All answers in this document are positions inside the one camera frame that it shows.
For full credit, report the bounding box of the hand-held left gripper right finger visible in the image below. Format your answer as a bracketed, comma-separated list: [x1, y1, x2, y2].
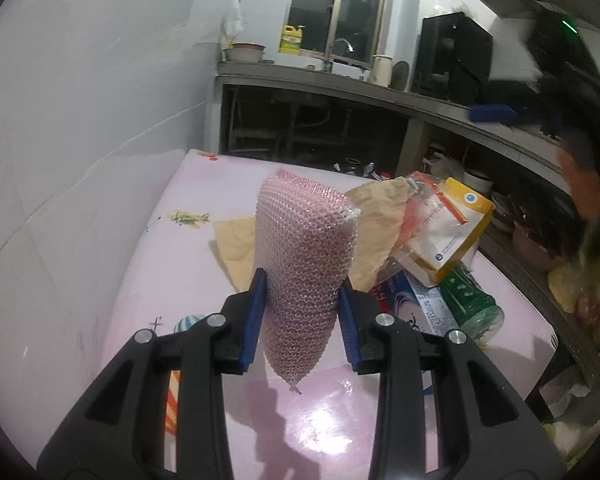
[339, 279, 567, 480]

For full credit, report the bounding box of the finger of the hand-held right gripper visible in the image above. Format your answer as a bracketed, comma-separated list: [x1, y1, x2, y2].
[469, 79, 548, 127]

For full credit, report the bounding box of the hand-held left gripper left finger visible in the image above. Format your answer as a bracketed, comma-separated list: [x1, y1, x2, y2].
[37, 267, 268, 480]

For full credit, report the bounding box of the blue and white toothpaste box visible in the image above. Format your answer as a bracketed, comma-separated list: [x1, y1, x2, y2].
[367, 267, 462, 337]

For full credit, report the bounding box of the pink bubble wrap sheet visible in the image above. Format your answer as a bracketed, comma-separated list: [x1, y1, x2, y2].
[252, 169, 361, 395]

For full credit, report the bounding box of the green plastic bottle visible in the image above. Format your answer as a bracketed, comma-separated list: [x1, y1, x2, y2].
[437, 260, 505, 347]

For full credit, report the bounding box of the person's right hand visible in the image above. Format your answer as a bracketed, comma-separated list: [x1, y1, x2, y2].
[557, 142, 600, 222]

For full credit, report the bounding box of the steel kitchen counter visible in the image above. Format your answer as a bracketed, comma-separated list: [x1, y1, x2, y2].
[215, 60, 600, 391]

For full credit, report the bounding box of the brown paper piece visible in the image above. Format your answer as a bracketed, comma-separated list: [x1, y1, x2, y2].
[211, 217, 259, 293]
[344, 176, 416, 293]

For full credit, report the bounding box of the black kitchen appliance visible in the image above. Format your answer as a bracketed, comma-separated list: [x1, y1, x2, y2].
[412, 12, 495, 103]

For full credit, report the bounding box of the white plastic bag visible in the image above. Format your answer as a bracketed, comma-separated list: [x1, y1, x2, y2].
[426, 152, 462, 182]

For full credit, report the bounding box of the stack of white bowls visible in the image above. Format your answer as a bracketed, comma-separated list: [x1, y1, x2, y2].
[461, 170, 494, 200]

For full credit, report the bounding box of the pink printed tablecloth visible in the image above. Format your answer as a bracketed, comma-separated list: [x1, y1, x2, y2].
[100, 149, 557, 480]

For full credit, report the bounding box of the white enamel jar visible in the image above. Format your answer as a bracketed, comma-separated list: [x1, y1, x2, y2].
[370, 54, 395, 86]

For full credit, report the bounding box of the yellow and white carton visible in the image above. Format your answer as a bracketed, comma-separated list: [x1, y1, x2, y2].
[405, 177, 496, 286]

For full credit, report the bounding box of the clear plastic bag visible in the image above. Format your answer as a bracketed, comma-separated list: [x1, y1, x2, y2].
[392, 172, 468, 262]

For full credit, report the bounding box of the metal faucet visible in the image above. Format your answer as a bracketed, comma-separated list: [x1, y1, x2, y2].
[325, 37, 355, 72]

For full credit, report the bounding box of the window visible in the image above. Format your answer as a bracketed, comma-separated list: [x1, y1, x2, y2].
[282, 0, 388, 59]

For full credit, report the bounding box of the yellow plastic jug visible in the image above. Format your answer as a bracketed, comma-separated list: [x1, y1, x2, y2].
[279, 25, 306, 56]

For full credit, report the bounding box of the pink basin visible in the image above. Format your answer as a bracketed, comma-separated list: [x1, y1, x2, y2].
[223, 42, 267, 64]

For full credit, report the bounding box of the hanging plastic bag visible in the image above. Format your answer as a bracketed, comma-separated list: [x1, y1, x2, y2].
[221, 0, 247, 39]

